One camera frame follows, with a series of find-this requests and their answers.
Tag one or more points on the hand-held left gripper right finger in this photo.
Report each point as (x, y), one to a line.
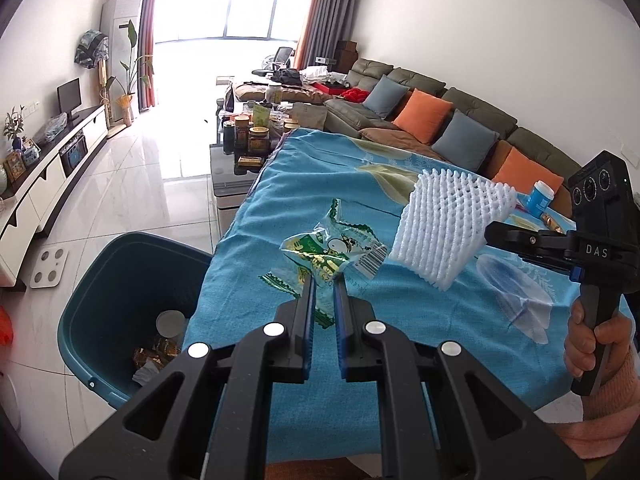
(341, 335)

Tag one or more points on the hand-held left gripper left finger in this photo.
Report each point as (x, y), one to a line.
(306, 335)

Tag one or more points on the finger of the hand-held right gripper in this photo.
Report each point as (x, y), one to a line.
(520, 239)
(550, 261)

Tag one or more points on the white foam net sleeve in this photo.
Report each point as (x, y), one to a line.
(440, 230)

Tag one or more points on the clear green printed wrapper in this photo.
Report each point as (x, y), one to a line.
(345, 250)

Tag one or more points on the torn gold snack wrapper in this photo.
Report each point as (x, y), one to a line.
(157, 352)

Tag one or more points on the white tissue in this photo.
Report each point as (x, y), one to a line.
(147, 375)

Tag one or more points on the teal plastic bin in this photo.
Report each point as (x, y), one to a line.
(100, 310)

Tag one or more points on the person's right forearm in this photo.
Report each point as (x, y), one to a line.
(610, 435)

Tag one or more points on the person's right hand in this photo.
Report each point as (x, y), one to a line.
(574, 345)

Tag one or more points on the sealed gold snack packet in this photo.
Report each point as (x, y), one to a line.
(554, 222)

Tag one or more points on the blue cup with white lid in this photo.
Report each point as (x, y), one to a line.
(540, 200)

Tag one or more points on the large orange cushion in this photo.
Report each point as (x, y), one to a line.
(525, 172)

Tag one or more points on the blue floral printed blanket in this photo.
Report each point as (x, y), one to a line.
(450, 360)

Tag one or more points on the large grey-blue cushion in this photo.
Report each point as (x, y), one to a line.
(465, 140)

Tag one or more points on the green sofa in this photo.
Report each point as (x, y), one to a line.
(480, 110)

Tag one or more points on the small orange cushion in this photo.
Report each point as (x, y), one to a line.
(422, 115)

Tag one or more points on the brown sofa seat mat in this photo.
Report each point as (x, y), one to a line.
(395, 137)

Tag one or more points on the small grey-blue cushion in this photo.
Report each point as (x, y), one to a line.
(385, 96)

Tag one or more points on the cluster of glass jars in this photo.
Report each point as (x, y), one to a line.
(257, 140)

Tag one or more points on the red cloth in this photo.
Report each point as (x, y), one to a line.
(356, 95)

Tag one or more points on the stacked brown boxes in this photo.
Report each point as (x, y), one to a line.
(346, 51)

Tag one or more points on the pile of white clothes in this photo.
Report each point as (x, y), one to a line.
(320, 74)

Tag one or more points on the black bag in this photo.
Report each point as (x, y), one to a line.
(286, 76)

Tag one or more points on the white bathroom scale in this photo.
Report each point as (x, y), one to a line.
(48, 267)

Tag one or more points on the black office chair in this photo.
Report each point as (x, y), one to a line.
(280, 57)

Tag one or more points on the grey and orange curtain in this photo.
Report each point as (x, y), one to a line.
(147, 35)
(325, 15)

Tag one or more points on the white and black TV cabinet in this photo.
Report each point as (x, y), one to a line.
(50, 175)

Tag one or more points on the tall leafy floor plant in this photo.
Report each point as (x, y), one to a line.
(131, 70)

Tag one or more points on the clear plastic bag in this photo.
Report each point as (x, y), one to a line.
(56, 129)

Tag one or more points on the blue and white porcelain jar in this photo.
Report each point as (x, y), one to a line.
(31, 153)

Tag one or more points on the large window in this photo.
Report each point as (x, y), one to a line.
(235, 10)

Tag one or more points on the black monitor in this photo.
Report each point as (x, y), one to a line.
(69, 96)

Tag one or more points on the white standing air conditioner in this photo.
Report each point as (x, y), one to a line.
(117, 45)

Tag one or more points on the covered standing fan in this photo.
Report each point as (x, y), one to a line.
(91, 47)

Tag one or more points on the vase with flowers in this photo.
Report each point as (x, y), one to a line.
(14, 125)

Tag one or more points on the white wall switch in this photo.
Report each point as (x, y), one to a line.
(631, 154)

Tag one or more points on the small picture frame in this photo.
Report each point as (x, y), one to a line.
(15, 167)

